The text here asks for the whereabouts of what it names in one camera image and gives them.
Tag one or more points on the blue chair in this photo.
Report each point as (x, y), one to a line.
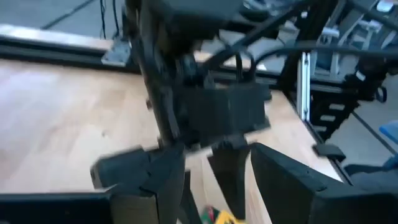
(390, 133)

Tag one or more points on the black metal table frame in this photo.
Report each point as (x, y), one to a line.
(46, 51)

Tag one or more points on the black plastic foot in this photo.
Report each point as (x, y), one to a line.
(329, 152)

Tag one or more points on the yellow crayon box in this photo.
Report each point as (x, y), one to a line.
(227, 219)

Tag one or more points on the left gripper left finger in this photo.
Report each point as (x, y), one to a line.
(161, 174)

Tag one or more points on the silver aluminium post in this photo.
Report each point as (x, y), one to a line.
(303, 87)

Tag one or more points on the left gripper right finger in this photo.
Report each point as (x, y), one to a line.
(280, 193)

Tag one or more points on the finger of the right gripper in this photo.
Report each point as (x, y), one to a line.
(188, 211)
(231, 174)

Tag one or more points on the silver corner bracket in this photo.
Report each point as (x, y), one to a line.
(118, 54)

